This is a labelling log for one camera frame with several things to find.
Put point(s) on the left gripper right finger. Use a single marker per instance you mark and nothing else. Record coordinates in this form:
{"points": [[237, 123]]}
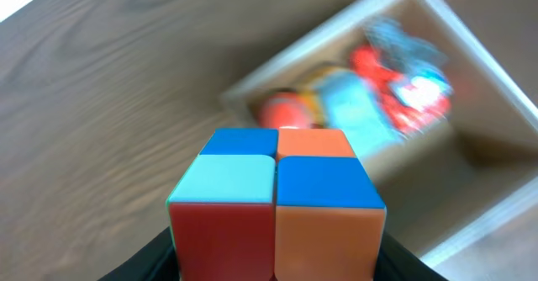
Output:
{"points": [[396, 263]]}

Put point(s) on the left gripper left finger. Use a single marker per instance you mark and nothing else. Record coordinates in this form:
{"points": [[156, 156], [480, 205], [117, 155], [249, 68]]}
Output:
{"points": [[156, 261]]}

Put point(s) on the multicoloured puzzle cube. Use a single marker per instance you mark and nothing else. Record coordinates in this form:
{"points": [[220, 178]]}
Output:
{"points": [[284, 205]]}

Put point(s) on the grey and yellow toy car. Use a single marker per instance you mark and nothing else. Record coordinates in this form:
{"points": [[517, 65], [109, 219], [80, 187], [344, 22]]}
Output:
{"points": [[342, 100]]}

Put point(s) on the red toy truck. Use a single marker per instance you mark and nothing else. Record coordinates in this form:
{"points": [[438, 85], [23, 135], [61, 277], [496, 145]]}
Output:
{"points": [[405, 74]]}

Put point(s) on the red and white ball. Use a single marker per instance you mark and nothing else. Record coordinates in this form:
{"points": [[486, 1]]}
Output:
{"points": [[284, 109]]}

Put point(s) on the white open cardboard box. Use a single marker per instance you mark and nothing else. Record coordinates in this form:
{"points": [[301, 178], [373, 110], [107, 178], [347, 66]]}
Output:
{"points": [[455, 182]]}

